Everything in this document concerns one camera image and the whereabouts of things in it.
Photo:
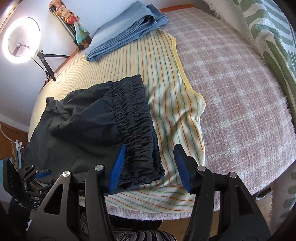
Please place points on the ring light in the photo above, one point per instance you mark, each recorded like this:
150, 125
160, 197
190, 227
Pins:
21, 40

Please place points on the pink plaid bed blanket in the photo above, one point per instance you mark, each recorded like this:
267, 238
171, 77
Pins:
246, 126

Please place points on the colourful hanging cloth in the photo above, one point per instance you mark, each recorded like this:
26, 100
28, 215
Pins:
71, 22

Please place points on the striped yellow towel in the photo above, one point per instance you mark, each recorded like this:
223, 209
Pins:
175, 109

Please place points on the striped grey skirt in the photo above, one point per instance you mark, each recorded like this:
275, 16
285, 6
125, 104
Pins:
130, 229

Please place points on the black tripod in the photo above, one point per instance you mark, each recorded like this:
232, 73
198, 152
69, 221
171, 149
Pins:
43, 57

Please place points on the green patterned pillow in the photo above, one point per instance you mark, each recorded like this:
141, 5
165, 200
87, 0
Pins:
266, 28

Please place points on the folded blue jeans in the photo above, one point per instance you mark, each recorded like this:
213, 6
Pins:
136, 21

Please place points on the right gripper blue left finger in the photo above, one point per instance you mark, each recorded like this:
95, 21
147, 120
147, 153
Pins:
116, 169

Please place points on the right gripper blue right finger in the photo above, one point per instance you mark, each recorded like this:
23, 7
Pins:
187, 168

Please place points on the dark grey pants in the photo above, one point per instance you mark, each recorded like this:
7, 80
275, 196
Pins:
88, 127

